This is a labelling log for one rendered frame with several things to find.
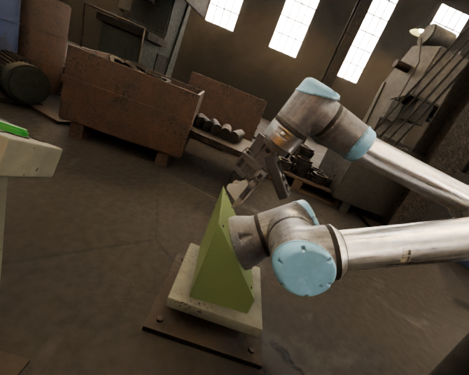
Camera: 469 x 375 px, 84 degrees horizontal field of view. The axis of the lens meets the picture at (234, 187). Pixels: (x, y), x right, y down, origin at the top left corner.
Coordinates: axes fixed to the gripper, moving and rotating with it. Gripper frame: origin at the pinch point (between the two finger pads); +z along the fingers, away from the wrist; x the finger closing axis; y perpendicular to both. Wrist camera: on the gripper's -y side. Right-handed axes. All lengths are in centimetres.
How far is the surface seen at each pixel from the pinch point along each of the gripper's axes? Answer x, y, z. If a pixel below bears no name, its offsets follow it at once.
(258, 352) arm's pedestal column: -4, -36, 38
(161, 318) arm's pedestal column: 6.5, -4.7, 45.3
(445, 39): -497, -55, -235
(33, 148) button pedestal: 41.8, 23.2, -6.4
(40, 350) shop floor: 31, 13, 53
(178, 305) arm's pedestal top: 5.3, -5.8, 37.5
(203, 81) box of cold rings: -251, 150, 22
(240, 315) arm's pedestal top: -3.0, -23.2, 31.0
